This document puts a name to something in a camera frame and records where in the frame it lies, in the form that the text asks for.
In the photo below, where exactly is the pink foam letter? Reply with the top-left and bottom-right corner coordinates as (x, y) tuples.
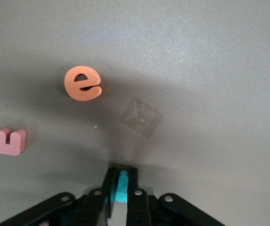
(0, 127), (27, 156)

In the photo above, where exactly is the orange foam letter e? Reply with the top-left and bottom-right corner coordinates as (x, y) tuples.
(64, 65), (103, 102)

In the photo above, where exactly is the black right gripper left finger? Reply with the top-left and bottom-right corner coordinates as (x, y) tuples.
(0, 167), (116, 226)

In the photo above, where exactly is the teal foam letter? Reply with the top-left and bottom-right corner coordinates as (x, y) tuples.
(110, 170), (129, 203)

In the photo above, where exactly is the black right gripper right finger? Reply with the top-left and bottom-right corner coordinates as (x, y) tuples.
(126, 167), (226, 226)

